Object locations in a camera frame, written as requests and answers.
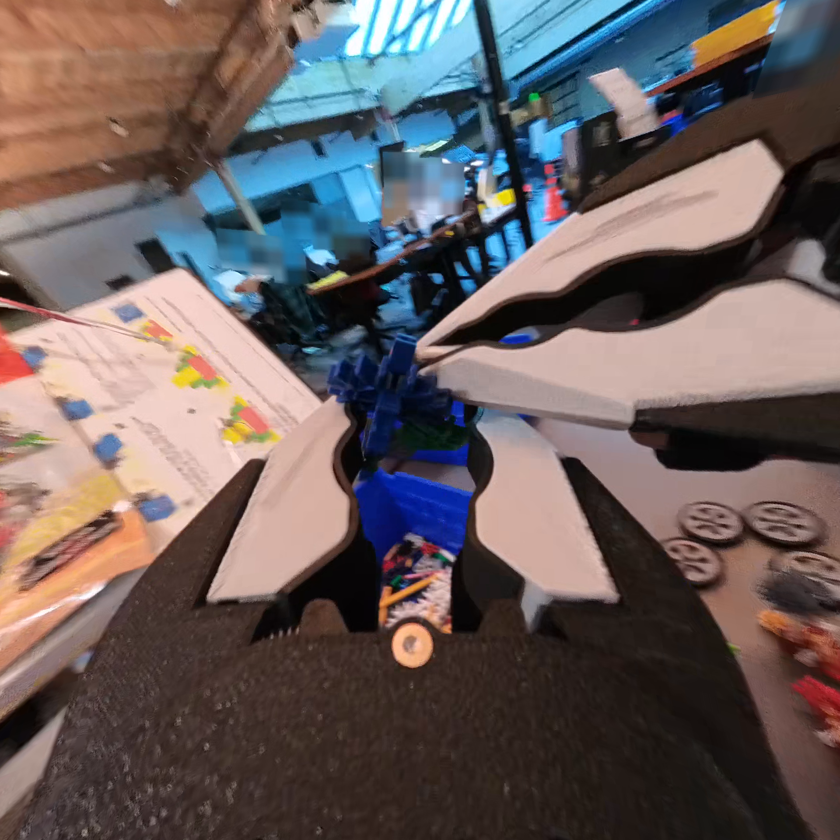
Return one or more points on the instruction booklet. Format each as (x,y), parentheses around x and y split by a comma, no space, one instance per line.
(184,381)

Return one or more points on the black floor stand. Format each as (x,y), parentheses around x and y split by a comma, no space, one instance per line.
(505,118)

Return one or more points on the pile of construction toy pieces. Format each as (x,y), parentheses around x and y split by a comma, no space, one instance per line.
(414,584)

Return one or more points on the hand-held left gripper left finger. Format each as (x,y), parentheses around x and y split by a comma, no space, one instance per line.
(282,525)

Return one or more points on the blue plastic bin with label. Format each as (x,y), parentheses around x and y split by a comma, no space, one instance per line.
(414,505)

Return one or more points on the wooden office desk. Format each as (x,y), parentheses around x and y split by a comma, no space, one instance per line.
(715,66)

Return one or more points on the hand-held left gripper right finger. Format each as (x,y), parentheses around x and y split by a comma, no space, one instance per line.
(545,525)

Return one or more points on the black cardboard box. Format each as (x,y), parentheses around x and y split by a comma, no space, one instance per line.
(610,151)

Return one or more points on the blue snowflake toy assembly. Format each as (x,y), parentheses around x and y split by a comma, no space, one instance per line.
(387,394)

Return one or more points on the white paper sign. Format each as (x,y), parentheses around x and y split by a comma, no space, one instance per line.
(628,99)

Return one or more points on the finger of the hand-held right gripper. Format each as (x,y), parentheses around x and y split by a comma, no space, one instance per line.
(643,223)
(656,368)

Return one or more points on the cluttered office desk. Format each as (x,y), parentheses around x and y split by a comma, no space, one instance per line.
(394,263)

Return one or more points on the toy kit plastic bag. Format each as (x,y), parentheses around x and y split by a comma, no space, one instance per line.
(53,525)

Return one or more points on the orange traffic cone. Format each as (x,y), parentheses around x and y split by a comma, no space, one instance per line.
(554,197)

